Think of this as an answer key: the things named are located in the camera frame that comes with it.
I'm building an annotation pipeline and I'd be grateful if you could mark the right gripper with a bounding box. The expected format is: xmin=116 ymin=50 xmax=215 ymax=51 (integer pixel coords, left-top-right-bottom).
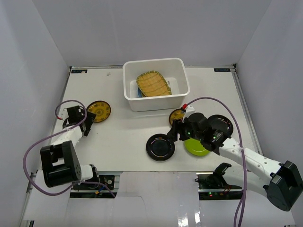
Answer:
xmin=167 ymin=118 xmax=203 ymax=142

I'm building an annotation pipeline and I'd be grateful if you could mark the yellow patterned plate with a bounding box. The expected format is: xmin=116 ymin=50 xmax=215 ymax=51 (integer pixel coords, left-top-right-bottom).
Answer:
xmin=169 ymin=108 xmax=185 ymax=126
xmin=87 ymin=100 xmax=111 ymax=123

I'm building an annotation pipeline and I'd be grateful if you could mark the lime green plate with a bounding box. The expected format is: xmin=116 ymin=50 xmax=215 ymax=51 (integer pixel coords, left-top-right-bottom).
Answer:
xmin=184 ymin=139 xmax=210 ymax=157

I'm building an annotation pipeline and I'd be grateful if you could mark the black plate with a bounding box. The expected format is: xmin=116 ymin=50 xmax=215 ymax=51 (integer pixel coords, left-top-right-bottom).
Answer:
xmin=146 ymin=134 xmax=175 ymax=162

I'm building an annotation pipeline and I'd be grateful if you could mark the blue plate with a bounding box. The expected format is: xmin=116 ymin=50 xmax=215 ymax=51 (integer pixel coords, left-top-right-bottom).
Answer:
xmin=137 ymin=88 xmax=143 ymax=97

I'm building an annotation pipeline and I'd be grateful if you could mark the fan-shaped bamboo woven tray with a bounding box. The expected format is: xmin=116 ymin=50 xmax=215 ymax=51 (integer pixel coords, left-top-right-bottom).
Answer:
xmin=136 ymin=70 xmax=172 ymax=97

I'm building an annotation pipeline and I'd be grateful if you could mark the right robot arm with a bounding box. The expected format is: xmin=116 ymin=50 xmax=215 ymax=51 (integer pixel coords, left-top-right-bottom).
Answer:
xmin=167 ymin=113 xmax=303 ymax=211

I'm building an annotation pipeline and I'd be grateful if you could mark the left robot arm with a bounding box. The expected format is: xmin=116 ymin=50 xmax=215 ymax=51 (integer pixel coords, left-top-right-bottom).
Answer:
xmin=40 ymin=105 xmax=100 ymax=189

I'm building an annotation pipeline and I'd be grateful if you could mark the white plastic bin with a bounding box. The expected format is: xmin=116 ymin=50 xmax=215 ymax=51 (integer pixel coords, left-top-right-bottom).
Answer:
xmin=123 ymin=58 xmax=190 ymax=112

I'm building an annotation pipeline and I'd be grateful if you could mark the black glossy bowl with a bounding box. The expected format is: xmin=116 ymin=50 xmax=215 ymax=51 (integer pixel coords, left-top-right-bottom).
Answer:
xmin=208 ymin=114 xmax=234 ymax=138

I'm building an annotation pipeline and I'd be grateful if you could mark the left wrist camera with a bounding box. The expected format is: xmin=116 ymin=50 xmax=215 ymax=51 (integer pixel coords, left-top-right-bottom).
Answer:
xmin=56 ymin=108 xmax=69 ymax=121

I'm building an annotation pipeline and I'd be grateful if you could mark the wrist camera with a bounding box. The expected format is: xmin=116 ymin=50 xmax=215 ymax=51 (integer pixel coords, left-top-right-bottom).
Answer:
xmin=181 ymin=104 xmax=196 ymax=119
xmin=56 ymin=108 xmax=69 ymax=121

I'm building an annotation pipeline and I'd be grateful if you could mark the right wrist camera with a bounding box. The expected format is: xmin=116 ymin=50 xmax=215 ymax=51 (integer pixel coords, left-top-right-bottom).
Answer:
xmin=181 ymin=104 xmax=196 ymax=119

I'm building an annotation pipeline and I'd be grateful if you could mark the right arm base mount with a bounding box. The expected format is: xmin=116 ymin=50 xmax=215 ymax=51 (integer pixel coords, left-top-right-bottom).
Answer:
xmin=195 ymin=163 xmax=243 ymax=201

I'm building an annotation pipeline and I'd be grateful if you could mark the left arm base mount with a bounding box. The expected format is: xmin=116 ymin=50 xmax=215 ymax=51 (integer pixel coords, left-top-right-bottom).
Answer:
xmin=70 ymin=175 xmax=117 ymax=199

